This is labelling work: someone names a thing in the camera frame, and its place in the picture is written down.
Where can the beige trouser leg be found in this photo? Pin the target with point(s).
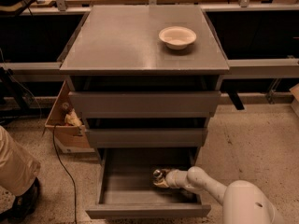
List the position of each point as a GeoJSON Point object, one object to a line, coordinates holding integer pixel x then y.
{"type": "Point", "coordinates": [18, 168]}

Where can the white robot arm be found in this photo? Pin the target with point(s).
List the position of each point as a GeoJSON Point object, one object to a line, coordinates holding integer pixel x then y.
{"type": "Point", "coordinates": [241, 201]}

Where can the grey top drawer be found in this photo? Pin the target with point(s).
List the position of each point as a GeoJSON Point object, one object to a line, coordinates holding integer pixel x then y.
{"type": "Point", "coordinates": [145, 104]}

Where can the crumpled item in box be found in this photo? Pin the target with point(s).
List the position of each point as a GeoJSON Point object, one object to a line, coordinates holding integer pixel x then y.
{"type": "Point", "coordinates": [72, 119]}

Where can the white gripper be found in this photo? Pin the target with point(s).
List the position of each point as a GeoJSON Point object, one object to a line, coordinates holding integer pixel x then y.
{"type": "Point", "coordinates": [172, 178]}

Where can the black shoe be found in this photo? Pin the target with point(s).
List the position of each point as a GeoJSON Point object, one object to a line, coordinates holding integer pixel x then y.
{"type": "Point", "coordinates": [23, 205]}

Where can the redbull can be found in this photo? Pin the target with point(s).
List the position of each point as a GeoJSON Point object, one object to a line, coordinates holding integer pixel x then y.
{"type": "Point", "coordinates": [157, 175]}

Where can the cardboard box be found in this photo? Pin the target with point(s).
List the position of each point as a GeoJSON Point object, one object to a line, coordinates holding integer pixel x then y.
{"type": "Point", "coordinates": [69, 138]}

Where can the grey middle drawer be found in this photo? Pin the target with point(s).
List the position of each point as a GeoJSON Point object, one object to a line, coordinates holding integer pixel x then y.
{"type": "Point", "coordinates": [126, 138]}

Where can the grey drawer cabinet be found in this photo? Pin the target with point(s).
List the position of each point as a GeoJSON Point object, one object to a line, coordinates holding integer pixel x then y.
{"type": "Point", "coordinates": [118, 49]}

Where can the grey open bottom drawer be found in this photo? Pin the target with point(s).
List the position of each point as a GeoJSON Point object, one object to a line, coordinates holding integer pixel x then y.
{"type": "Point", "coordinates": [126, 189]}

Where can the metal rail frame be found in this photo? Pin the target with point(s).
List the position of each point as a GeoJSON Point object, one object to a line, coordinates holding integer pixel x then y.
{"type": "Point", "coordinates": [239, 69]}

